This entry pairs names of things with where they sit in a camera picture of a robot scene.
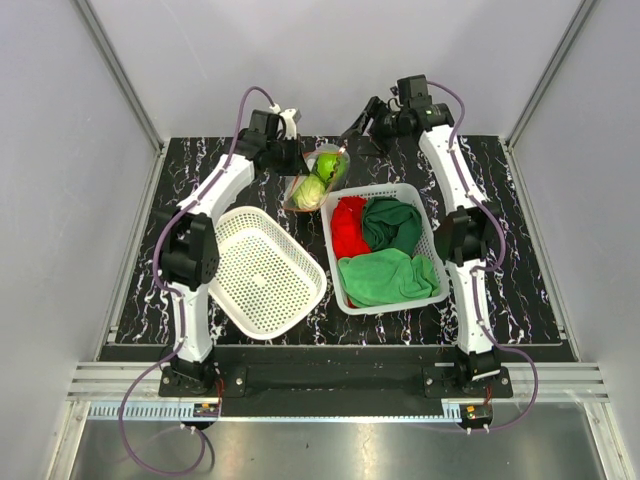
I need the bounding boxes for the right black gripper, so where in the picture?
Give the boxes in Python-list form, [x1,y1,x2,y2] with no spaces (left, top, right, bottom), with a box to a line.
[339,97,406,160]

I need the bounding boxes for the green fake cabbage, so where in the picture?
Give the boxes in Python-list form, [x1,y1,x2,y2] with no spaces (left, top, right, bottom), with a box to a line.
[293,177,326,210]

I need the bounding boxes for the clear zip top bag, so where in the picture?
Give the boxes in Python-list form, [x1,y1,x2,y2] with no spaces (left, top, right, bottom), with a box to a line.
[282,144,350,212]

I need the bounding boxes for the green fake watermelon ball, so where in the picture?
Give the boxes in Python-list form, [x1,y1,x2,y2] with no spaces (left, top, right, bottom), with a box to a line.
[315,153,346,183]

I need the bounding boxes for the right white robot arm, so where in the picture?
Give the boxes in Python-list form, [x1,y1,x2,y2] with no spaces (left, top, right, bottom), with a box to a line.
[338,74,506,397]

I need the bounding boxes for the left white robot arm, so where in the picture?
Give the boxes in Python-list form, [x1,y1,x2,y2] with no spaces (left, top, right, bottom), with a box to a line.
[153,105,309,396]

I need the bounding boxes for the red cloth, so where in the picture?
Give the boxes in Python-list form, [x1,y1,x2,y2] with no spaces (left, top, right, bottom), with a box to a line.
[330,196,371,260]

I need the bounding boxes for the dark green cloth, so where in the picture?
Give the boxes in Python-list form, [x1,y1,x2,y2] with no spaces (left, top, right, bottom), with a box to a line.
[362,197,423,256]

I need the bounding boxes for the white basket with cloths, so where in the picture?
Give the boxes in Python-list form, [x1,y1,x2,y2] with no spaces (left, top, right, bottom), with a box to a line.
[321,183,449,315]

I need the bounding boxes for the empty white perforated basket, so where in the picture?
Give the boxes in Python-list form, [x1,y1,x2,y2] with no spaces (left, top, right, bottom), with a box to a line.
[209,206,327,341]

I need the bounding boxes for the light green towel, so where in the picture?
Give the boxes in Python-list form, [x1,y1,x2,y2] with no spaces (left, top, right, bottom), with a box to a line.
[337,248,441,308]

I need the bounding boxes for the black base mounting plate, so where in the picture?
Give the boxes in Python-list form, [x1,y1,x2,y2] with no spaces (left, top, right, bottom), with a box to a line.
[159,363,514,400]

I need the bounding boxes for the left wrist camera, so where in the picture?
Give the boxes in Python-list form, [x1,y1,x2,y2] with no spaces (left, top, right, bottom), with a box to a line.
[279,108,301,140]

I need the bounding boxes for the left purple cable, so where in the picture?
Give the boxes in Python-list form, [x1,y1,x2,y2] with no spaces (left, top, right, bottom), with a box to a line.
[117,87,281,474]

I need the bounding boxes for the purple cable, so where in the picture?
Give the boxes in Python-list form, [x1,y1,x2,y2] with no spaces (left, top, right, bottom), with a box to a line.
[117,87,281,474]
[427,79,540,434]

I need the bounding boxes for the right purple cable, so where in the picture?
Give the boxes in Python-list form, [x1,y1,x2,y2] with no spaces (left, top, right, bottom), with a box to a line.
[427,79,540,434]

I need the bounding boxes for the white slotted cable duct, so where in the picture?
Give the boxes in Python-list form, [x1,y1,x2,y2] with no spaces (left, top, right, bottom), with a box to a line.
[87,402,220,422]

